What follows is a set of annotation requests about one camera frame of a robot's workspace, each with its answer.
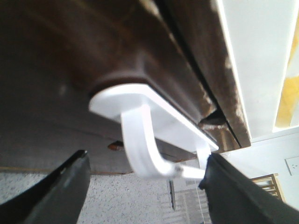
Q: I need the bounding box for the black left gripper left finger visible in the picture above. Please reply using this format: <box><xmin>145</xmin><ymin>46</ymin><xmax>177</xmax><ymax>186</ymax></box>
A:
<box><xmin>0</xmin><ymin>150</ymin><xmax>91</xmax><ymax>224</ymax></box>

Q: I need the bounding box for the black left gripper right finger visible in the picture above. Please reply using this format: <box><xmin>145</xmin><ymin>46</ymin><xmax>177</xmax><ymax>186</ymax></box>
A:
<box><xmin>199</xmin><ymin>154</ymin><xmax>299</xmax><ymax>224</ymax></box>

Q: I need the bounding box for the white drawer handle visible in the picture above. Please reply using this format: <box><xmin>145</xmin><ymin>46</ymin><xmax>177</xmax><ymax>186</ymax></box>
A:
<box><xmin>89</xmin><ymin>84</ymin><xmax>219</xmax><ymax>179</ymax></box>

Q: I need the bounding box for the wooden drawer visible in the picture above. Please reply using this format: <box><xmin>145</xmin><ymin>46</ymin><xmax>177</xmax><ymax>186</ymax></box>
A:
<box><xmin>0</xmin><ymin>0</ymin><xmax>218</xmax><ymax>175</ymax></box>

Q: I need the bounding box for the dark wooden drawer cabinet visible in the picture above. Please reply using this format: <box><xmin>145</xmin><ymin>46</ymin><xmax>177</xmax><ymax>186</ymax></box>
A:
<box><xmin>158</xmin><ymin>0</ymin><xmax>251</xmax><ymax>152</ymax></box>

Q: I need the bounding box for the wooden chair frame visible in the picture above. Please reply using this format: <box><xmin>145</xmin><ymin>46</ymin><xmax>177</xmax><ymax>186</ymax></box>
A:
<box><xmin>251</xmin><ymin>173</ymin><xmax>286</xmax><ymax>202</ymax></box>

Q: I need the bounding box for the white wall socket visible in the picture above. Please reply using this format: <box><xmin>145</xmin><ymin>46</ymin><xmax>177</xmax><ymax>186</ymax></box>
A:
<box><xmin>285</xmin><ymin>156</ymin><xmax>299</xmax><ymax>175</ymax></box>

